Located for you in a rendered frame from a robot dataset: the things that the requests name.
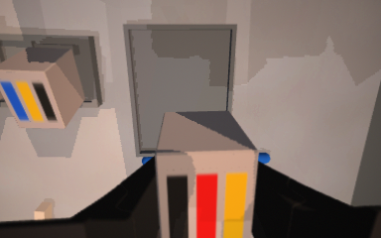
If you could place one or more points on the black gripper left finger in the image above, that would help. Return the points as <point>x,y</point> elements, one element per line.
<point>129,210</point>

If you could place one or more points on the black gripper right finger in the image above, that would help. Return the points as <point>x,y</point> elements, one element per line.
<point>286,208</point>

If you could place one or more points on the blue cylinder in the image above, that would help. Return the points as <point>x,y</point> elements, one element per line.
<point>262,157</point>

